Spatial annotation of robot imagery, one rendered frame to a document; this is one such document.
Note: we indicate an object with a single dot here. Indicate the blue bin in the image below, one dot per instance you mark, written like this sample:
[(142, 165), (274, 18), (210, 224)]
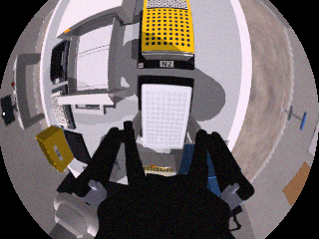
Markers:
[(212, 184)]

